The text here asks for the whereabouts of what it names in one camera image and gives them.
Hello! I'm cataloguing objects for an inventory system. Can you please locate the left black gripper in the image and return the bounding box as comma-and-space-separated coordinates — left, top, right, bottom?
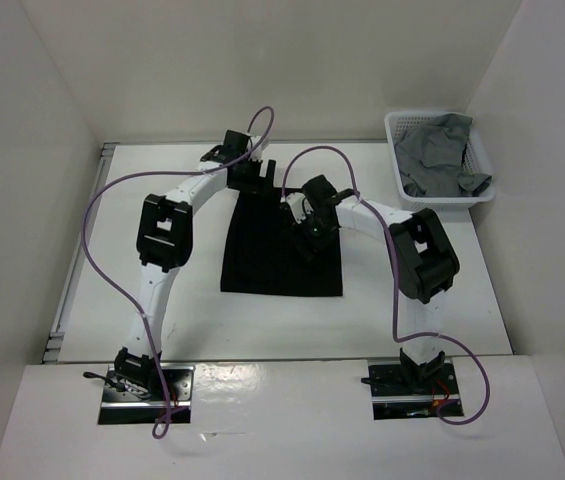
227, 155, 274, 197

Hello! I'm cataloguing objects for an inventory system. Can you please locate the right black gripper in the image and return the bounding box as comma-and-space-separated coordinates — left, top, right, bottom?
283, 208, 340, 265

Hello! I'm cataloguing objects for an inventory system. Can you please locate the black skirt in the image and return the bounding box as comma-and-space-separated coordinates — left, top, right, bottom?
220, 188, 343, 298

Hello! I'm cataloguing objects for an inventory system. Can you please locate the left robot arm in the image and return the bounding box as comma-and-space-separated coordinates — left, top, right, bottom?
114, 130, 275, 400

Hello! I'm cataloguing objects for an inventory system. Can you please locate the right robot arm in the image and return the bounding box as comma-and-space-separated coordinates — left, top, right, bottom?
281, 175, 460, 393

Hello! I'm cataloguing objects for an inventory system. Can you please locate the grey skirt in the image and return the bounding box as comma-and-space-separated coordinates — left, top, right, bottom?
394, 113, 492, 198

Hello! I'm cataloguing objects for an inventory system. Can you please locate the white plastic basket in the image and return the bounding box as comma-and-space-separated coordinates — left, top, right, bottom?
384, 110, 495, 210

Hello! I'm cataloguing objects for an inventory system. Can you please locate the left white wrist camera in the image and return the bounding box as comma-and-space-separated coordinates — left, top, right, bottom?
247, 135, 269, 162

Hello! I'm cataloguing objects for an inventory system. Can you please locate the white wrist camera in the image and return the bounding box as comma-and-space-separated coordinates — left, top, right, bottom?
281, 192, 313, 223
247, 135, 269, 162

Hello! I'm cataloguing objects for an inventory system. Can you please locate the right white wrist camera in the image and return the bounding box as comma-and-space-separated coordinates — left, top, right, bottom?
281, 192, 313, 223

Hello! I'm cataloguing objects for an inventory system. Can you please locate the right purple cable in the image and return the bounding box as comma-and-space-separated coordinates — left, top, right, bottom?
281, 145, 491, 425

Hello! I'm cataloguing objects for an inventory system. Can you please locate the purple cable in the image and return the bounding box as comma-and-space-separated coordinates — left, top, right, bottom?
83, 106, 277, 439
281, 145, 491, 425

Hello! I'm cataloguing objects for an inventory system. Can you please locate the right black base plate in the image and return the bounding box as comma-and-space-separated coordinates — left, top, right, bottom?
361, 360, 464, 420

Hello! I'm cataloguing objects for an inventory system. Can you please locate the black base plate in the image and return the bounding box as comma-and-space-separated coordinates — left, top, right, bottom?
361, 360, 464, 420
83, 364, 195, 425

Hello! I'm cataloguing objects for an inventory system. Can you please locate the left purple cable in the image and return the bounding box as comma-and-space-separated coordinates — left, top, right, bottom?
83, 106, 277, 439

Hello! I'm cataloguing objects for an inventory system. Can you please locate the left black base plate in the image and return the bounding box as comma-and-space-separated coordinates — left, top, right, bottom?
83, 364, 195, 425

